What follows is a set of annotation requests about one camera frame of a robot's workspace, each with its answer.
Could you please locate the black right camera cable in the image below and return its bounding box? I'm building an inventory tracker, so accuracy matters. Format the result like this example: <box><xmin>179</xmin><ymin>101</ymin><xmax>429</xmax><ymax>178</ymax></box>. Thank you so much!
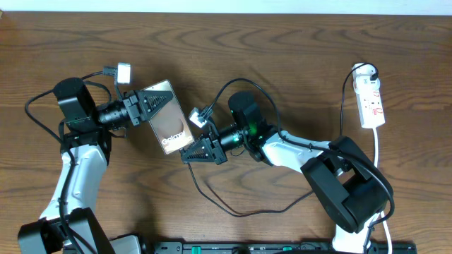
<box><xmin>201</xmin><ymin>78</ymin><xmax>396</xmax><ymax>230</ymax></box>

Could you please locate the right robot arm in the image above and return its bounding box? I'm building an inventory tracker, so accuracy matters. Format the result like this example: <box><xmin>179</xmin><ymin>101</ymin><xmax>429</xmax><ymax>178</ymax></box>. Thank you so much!
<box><xmin>181</xmin><ymin>91</ymin><xmax>393</xmax><ymax>253</ymax></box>

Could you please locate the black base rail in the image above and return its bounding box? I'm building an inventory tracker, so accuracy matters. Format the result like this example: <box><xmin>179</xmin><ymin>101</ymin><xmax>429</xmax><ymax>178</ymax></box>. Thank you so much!
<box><xmin>109</xmin><ymin>232</ymin><xmax>417</xmax><ymax>254</ymax></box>

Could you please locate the white power strip cord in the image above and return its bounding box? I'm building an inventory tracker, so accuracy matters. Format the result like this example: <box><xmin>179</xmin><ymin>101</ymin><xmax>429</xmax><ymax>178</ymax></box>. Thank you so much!
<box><xmin>372</xmin><ymin>127</ymin><xmax>393</xmax><ymax>254</ymax></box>

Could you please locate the black charger cable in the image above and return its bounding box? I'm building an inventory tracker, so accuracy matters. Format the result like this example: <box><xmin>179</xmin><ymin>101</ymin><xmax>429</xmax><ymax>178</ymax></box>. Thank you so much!
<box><xmin>186</xmin><ymin>63</ymin><xmax>379</xmax><ymax>218</ymax></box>

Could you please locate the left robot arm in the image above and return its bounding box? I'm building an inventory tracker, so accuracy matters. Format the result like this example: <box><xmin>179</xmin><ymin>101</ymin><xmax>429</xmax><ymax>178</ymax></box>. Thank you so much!
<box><xmin>18</xmin><ymin>78</ymin><xmax>174</xmax><ymax>253</ymax></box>

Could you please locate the white power strip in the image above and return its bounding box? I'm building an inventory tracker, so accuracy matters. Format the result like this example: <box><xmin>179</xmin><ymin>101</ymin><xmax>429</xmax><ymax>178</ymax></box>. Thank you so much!
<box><xmin>352</xmin><ymin>63</ymin><xmax>386</xmax><ymax>129</ymax></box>

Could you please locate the black camera cable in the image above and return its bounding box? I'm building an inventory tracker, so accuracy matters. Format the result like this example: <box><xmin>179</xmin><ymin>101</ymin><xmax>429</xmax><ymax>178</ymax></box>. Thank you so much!
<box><xmin>201</xmin><ymin>78</ymin><xmax>396</xmax><ymax>230</ymax></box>
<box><xmin>24</xmin><ymin>71</ymin><xmax>112</xmax><ymax>254</ymax></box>

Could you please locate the black left camera cable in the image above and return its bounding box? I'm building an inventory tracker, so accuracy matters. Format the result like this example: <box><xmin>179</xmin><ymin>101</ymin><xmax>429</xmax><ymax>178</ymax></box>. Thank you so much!
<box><xmin>24</xmin><ymin>71</ymin><xmax>112</xmax><ymax>254</ymax></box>

